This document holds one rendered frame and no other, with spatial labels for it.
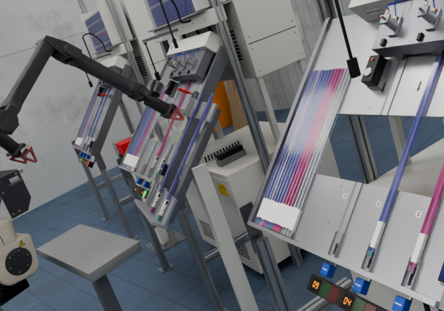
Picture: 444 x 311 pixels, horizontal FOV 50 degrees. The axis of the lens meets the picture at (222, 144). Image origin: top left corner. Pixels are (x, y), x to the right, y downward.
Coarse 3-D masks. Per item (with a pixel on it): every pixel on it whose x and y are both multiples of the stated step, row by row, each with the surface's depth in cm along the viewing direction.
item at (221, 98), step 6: (222, 84) 603; (216, 90) 596; (222, 90) 602; (216, 96) 597; (222, 96) 602; (216, 102) 598; (222, 102) 602; (228, 102) 611; (222, 108) 603; (228, 108) 610; (222, 114) 604; (228, 114) 609; (222, 120) 606; (228, 120) 609; (222, 126) 607; (228, 126) 611
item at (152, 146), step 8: (152, 144) 247; (160, 144) 237; (168, 144) 228; (144, 152) 252; (152, 152) 241; (144, 160) 246; (152, 160) 237; (160, 160) 228; (168, 160) 219; (136, 168) 252; (144, 168) 240; (152, 176) 228; (160, 176) 220
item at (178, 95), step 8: (168, 72) 272; (168, 80) 266; (192, 80) 236; (184, 88) 240; (192, 88) 231; (200, 88) 223; (168, 96) 255; (176, 96) 245; (184, 96) 235; (176, 104) 241; (184, 104) 232
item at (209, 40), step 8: (208, 32) 221; (184, 40) 246; (192, 40) 235; (200, 40) 226; (208, 40) 219; (216, 40) 221; (176, 48) 251; (184, 48) 240; (192, 48) 231; (200, 48) 225; (208, 48) 220; (216, 48) 221; (168, 56) 262
